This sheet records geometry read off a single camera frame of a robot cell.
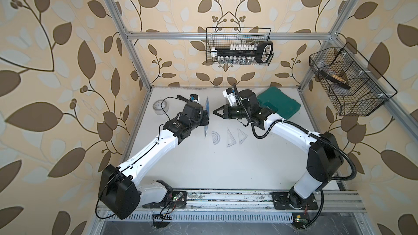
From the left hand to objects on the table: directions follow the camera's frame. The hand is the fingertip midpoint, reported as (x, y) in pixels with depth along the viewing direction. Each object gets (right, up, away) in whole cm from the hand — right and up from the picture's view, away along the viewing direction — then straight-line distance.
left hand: (204, 111), depth 80 cm
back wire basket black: (+2, +40, +19) cm, 45 cm away
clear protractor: (+6, -17, +17) cm, 24 cm away
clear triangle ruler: (+14, -17, +14) cm, 27 cm away
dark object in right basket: (+65, +13, -4) cm, 67 cm away
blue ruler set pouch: (+2, +2, +3) cm, 4 cm away
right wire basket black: (+69, +12, -5) cm, 71 cm away
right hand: (+5, 0, -1) cm, 5 cm away
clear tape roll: (-33, 0, +28) cm, 43 cm away
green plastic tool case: (+48, +7, +32) cm, 58 cm away
